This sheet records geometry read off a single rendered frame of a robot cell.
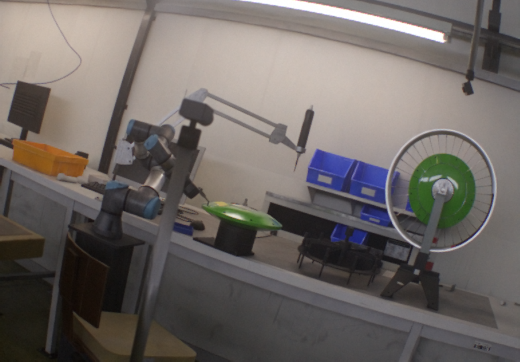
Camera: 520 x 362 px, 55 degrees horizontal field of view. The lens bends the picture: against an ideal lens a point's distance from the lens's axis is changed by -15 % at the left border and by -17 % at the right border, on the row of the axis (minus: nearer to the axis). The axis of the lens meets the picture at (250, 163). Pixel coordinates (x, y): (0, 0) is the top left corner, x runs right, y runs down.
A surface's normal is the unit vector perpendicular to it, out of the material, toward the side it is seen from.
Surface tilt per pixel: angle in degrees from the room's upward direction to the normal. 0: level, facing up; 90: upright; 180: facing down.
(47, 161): 94
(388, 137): 90
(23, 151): 94
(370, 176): 90
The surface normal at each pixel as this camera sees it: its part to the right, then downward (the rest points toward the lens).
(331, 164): -0.39, -0.08
